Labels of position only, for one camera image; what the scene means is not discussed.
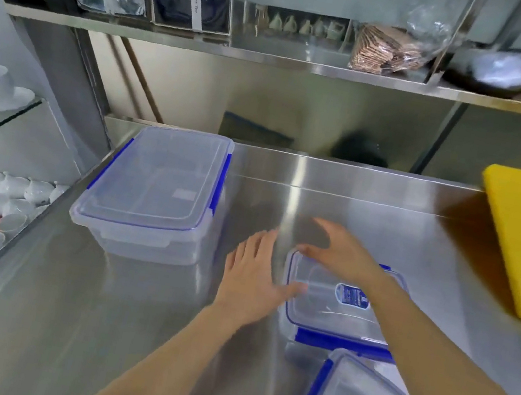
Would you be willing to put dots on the person's left hand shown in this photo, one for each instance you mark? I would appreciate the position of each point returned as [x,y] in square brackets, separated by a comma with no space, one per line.
[247,288]

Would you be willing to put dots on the person's right hand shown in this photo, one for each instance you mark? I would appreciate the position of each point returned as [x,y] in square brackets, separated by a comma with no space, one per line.
[347,260]

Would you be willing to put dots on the person's left thumb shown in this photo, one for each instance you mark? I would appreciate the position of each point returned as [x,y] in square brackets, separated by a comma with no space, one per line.
[292,290]

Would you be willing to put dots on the person's left middle finger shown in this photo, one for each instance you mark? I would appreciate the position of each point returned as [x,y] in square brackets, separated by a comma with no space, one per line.
[256,250]

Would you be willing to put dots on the person's right thumb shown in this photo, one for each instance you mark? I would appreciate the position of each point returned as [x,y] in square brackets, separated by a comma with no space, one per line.
[312,252]

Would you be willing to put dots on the person's left little finger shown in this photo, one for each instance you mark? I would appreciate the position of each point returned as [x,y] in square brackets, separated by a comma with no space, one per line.
[229,263]

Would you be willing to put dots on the small labelled clear plastic container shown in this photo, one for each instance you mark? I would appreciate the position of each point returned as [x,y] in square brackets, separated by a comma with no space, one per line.
[325,312]

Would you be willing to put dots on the person's left forearm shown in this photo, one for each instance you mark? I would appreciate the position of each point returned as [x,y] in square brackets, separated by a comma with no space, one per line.
[170,365]

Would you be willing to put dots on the large clear blue-clip container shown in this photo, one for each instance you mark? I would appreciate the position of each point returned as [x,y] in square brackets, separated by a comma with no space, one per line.
[156,191]

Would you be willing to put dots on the stainless steel shelf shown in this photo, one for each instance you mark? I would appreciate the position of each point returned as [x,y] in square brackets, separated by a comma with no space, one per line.
[289,62]

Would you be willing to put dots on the clear bag of brown wafers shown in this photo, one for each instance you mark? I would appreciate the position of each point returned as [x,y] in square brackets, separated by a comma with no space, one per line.
[387,49]

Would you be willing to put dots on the row of small white jugs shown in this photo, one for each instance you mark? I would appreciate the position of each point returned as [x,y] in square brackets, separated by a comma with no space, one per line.
[301,25]

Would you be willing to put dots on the black pan in plastic wrap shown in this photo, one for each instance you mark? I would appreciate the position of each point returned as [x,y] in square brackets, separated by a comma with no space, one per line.
[499,71]

